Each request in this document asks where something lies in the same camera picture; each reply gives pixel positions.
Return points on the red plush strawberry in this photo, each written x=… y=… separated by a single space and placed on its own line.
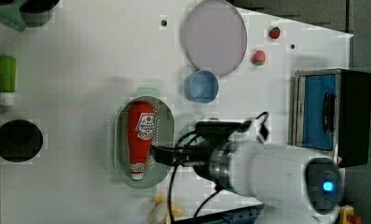
x=259 y=58

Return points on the green plush bottle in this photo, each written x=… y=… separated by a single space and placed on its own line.
x=8 y=76

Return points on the grey round plate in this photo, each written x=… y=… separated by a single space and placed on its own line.
x=215 y=37

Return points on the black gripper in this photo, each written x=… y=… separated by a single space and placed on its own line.
x=184 y=156

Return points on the beige plush toy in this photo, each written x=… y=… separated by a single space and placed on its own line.
x=160 y=213

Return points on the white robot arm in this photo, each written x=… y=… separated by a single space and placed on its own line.
x=290 y=178

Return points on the dark red strawberry toy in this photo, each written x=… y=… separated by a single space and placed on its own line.
x=275 y=33

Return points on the red plush ketchup bottle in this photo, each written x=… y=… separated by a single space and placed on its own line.
x=141 y=128

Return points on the black round cup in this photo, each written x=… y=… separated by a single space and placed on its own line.
x=20 y=140

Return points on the blue cup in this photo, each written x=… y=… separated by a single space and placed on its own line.
x=201 y=87

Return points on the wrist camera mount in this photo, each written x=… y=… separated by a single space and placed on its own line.
x=213 y=129

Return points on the grey-green oval strainer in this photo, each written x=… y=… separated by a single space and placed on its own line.
x=154 y=172

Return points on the green spatula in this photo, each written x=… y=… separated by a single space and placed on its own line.
x=10 y=14

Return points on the black toaster oven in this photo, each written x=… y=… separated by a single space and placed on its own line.
x=331 y=114

